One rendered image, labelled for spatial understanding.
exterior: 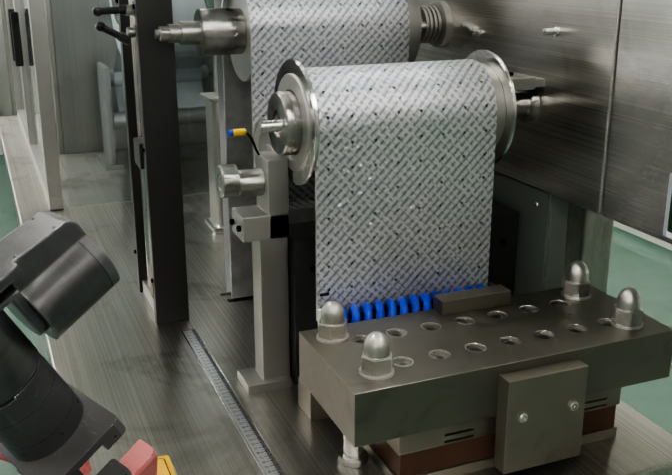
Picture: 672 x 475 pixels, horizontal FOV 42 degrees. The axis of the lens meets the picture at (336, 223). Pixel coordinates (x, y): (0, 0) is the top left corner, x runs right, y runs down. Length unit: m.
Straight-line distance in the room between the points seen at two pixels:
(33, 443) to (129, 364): 0.63
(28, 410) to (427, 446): 0.47
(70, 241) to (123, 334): 0.75
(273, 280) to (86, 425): 0.51
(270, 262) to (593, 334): 0.39
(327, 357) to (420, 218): 0.23
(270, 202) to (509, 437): 0.39
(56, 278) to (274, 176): 0.50
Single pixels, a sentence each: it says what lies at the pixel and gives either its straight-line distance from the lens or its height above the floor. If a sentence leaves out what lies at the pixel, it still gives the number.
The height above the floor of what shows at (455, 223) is 1.12.
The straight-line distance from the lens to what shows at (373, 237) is 1.04.
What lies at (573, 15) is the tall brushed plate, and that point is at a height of 1.37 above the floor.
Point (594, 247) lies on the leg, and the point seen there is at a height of 1.00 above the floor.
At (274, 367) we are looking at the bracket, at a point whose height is 0.93.
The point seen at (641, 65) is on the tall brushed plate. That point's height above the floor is 1.32.
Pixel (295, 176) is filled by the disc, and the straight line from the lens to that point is 1.05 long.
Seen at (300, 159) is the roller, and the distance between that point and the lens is 1.02.
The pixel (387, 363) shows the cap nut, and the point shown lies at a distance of 0.90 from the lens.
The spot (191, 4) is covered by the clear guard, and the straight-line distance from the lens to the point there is 1.99.
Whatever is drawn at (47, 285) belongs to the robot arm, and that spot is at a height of 1.24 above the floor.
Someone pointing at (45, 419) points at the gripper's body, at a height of 1.15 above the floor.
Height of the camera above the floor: 1.45
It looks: 17 degrees down
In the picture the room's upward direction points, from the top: straight up
